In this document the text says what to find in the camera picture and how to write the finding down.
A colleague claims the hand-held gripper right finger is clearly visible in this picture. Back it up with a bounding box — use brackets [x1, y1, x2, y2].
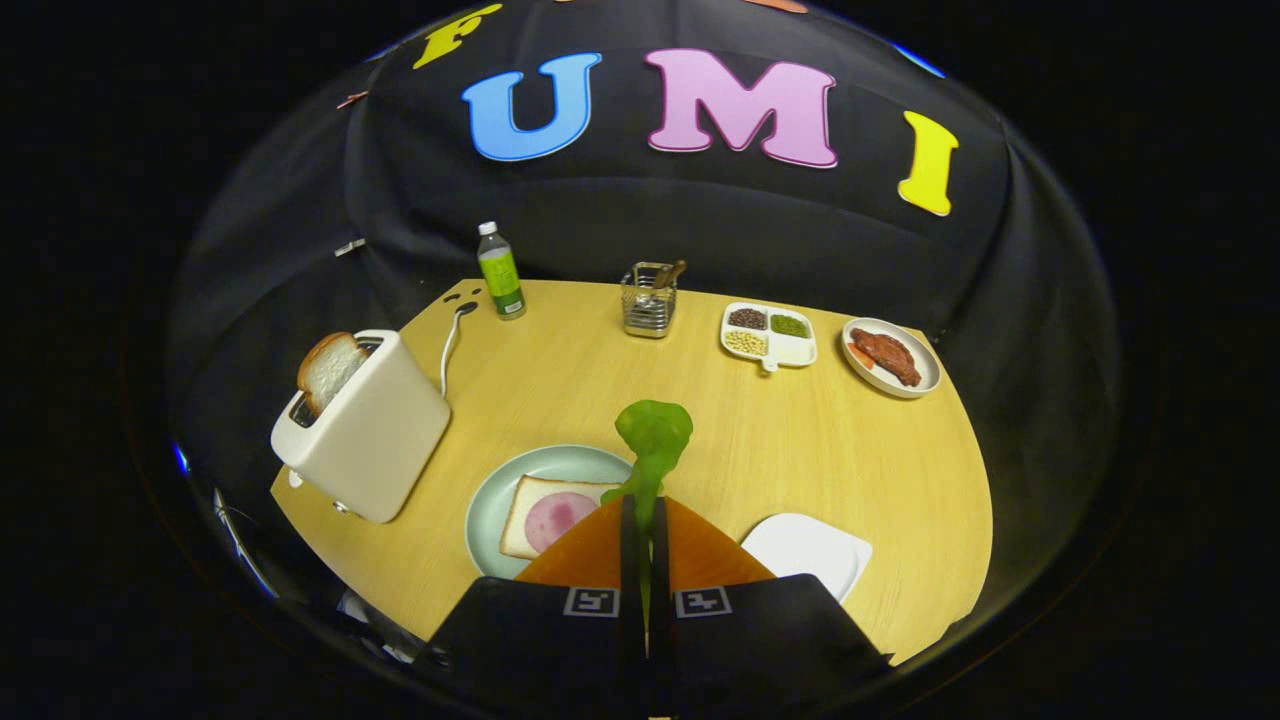
[648, 495, 894, 706]

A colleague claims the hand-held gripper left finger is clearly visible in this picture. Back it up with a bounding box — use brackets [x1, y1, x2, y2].
[415, 495, 646, 703]

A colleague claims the green lettuce leaf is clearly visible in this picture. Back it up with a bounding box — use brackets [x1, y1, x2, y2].
[600, 400, 694, 533]

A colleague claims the pink ham slice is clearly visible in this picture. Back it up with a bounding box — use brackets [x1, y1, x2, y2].
[524, 491, 599, 554]

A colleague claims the white bread slice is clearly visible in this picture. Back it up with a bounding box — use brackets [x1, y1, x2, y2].
[499, 475, 623, 560]

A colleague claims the pale green round plate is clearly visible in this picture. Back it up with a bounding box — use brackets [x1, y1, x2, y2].
[465, 444, 636, 580]

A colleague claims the white square plate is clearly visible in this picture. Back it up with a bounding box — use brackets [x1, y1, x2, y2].
[740, 513, 874, 604]

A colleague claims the metal mesh utensil holder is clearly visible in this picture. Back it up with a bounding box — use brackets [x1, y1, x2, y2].
[621, 262, 679, 340]

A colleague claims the white divided dish of beans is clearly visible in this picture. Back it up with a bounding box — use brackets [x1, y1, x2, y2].
[720, 301, 818, 373]

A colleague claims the white toaster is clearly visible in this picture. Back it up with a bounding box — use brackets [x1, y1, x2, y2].
[270, 329, 453, 524]

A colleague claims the brown steak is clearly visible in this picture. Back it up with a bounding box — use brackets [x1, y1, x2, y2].
[851, 328, 923, 388]

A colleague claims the green label drink bottle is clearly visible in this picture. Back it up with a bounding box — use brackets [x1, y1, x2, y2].
[476, 221, 527, 321]

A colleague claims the white round plate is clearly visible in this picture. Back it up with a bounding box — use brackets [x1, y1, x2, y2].
[842, 317, 942, 400]

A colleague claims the black backdrop cloth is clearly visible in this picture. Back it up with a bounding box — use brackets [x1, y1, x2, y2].
[165, 0, 1121, 621]

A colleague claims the toasted bread slice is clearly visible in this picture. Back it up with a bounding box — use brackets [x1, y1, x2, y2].
[297, 332, 371, 418]

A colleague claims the white toaster cable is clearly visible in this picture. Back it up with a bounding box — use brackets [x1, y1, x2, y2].
[439, 301, 479, 398]

